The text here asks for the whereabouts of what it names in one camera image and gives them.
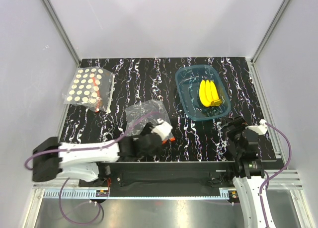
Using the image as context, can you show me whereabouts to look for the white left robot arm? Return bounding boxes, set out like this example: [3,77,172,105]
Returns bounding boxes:
[27,120,172,186]

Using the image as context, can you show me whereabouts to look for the aluminium frame post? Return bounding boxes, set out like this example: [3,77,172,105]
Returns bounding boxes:
[41,0,81,66]
[250,0,292,65]

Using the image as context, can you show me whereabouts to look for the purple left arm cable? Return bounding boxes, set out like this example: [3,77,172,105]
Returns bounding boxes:
[23,110,164,225]

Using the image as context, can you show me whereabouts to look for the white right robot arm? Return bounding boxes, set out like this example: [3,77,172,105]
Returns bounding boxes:
[222,116,276,228]

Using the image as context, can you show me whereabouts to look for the yellow toy banana bunch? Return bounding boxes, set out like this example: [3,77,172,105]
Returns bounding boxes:
[199,80,222,107]

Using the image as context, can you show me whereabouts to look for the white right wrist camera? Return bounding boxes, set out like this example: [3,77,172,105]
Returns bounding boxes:
[246,119,268,135]

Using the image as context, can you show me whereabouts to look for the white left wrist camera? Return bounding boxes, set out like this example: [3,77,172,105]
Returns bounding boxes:
[151,119,173,141]

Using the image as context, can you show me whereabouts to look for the teal transparent plastic container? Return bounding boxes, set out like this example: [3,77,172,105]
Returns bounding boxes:
[175,65,231,121]

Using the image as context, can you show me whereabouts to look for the clear zip bag orange zipper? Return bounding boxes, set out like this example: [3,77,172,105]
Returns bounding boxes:
[124,99,171,145]

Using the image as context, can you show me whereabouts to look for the left aluminium frame post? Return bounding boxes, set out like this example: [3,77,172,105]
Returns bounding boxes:
[41,0,81,66]

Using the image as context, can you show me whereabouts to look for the clear bag with round stickers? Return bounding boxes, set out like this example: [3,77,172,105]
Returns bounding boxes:
[64,67,115,114]

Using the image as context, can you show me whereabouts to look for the right aluminium frame post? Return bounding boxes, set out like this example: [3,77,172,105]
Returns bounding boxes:
[250,0,292,65]

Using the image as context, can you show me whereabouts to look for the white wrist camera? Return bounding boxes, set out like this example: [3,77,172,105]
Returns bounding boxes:
[151,119,173,141]
[246,119,268,135]

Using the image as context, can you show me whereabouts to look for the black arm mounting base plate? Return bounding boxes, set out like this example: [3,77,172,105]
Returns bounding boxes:
[68,161,235,187]

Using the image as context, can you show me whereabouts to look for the aluminium frame rail front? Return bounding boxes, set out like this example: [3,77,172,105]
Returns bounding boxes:
[32,170,304,200]

